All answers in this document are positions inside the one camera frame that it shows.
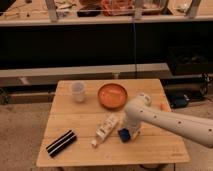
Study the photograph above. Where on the orange carrot toy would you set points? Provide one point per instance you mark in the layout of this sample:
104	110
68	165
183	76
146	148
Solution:
164	107

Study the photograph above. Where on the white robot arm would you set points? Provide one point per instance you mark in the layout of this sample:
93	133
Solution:
138	110

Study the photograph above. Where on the wooden table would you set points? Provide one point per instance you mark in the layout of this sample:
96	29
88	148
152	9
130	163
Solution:
152	146

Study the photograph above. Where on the black bin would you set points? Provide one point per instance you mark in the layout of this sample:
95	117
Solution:
189	60

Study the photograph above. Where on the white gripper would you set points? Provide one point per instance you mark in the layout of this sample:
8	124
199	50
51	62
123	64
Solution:
132	124

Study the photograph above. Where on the clear plastic cup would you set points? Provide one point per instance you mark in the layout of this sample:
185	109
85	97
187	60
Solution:
77	89

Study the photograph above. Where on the orange bowl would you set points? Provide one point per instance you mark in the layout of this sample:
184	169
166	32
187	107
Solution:
112	96

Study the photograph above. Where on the white plastic bottle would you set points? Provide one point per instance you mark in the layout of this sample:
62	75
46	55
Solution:
104	130

